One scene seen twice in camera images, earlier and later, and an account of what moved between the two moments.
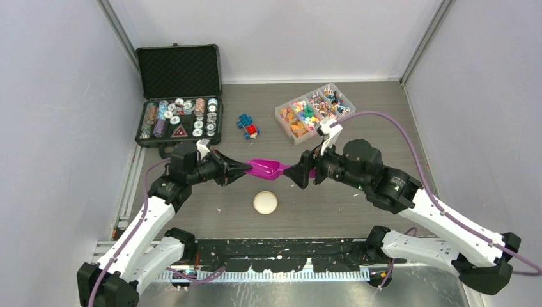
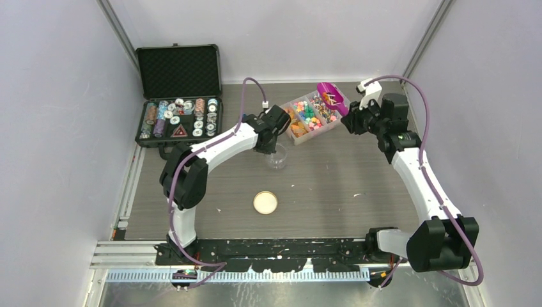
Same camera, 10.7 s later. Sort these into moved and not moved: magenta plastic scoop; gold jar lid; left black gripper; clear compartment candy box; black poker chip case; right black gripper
Moved: left black gripper; right black gripper; magenta plastic scoop
Not moved: black poker chip case; clear compartment candy box; gold jar lid
